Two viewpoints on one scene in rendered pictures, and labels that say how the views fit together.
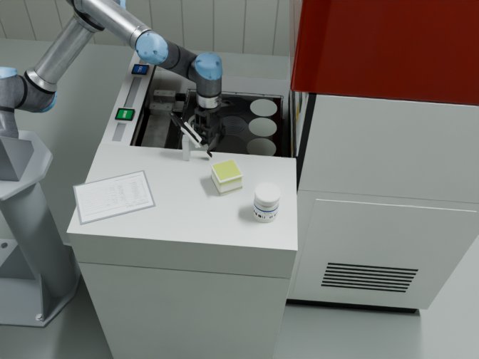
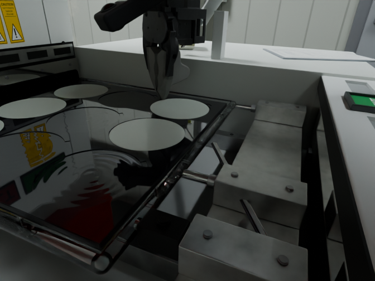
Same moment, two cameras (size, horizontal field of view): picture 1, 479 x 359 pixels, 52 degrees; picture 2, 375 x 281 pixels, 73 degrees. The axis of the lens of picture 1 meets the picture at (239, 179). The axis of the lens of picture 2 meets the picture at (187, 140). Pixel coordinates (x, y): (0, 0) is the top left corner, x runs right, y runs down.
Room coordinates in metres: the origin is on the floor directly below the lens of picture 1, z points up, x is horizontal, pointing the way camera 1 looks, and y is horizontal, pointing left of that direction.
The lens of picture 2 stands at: (1.58, 0.30, 1.05)
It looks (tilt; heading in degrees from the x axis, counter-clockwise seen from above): 27 degrees down; 201
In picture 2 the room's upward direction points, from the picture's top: 2 degrees clockwise
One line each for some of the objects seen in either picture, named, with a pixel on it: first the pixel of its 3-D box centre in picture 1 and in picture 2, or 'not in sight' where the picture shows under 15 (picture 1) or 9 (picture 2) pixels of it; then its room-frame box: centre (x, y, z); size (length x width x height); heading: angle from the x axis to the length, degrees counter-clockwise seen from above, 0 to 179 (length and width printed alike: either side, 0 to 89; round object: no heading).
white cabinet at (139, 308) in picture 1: (202, 224); not in sight; (1.24, 0.14, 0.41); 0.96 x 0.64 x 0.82; 179
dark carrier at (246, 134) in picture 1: (232, 125); (85, 120); (1.31, 0.04, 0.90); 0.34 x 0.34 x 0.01; 89
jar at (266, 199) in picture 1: (266, 202); not in sight; (0.87, -0.08, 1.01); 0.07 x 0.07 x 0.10
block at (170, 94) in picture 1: (165, 95); (240, 260); (1.46, 0.30, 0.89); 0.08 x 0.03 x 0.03; 89
